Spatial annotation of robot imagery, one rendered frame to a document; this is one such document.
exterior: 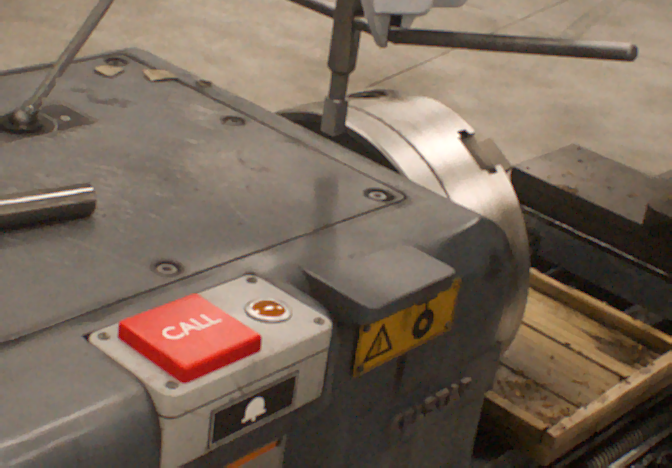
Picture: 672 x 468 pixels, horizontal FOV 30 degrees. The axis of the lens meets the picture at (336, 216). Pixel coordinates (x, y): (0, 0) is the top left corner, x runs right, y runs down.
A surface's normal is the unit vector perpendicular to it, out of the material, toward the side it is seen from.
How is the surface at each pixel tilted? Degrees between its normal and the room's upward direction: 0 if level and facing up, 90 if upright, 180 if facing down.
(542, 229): 88
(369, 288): 0
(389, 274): 0
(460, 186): 41
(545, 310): 0
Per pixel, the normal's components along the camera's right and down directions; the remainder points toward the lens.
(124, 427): 0.68, -0.14
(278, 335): 0.14, -0.89
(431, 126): 0.33, -0.75
